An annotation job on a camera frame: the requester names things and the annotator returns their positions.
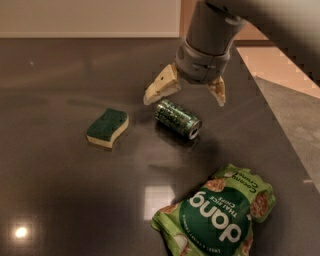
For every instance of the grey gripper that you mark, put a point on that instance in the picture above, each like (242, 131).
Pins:
(200, 65)

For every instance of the green soda can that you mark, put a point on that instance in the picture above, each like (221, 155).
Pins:
(178, 119)

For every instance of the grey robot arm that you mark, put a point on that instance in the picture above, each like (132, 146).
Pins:
(291, 25)

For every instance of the green and yellow sponge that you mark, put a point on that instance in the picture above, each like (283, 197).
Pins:
(108, 127)

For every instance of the green dang chips bag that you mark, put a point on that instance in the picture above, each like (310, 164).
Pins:
(217, 220)

